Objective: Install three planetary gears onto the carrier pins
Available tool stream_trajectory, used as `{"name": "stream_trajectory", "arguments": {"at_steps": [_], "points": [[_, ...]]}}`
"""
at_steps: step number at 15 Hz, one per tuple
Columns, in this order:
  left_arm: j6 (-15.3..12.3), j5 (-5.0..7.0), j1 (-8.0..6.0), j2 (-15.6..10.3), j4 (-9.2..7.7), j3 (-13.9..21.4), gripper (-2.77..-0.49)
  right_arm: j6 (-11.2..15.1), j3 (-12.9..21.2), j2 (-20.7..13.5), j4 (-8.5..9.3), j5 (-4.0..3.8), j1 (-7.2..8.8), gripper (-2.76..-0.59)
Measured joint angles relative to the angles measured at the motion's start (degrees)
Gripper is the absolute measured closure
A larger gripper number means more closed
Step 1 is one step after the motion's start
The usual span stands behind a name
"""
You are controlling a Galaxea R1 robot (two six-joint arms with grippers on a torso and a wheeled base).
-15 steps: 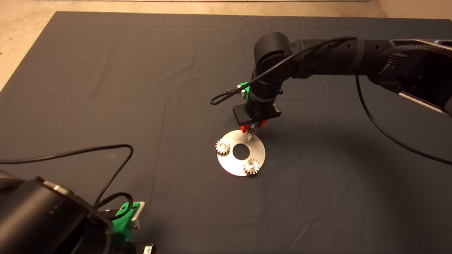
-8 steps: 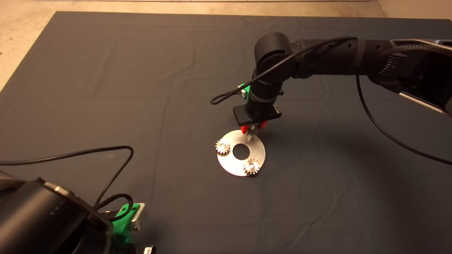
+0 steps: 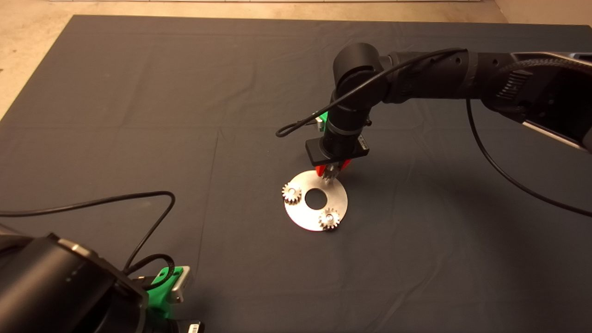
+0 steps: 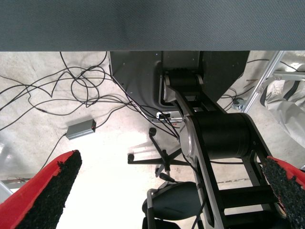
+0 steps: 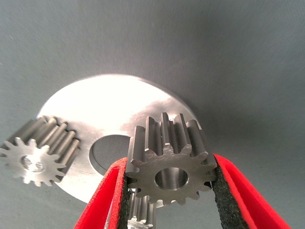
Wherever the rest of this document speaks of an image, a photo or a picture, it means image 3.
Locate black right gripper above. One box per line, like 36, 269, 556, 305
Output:
305, 135, 370, 176

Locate round metal carrier plate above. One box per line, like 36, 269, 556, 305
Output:
284, 170, 348, 232

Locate dark grey table cloth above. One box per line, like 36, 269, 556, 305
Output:
0, 15, 592, 333

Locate green left camera mount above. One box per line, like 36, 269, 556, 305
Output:
148, 267, 183, 320

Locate thin black hanging cable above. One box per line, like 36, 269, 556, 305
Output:
466, 98, 592, 218

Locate black braided cable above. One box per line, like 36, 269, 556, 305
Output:
497, 58, 592, 84

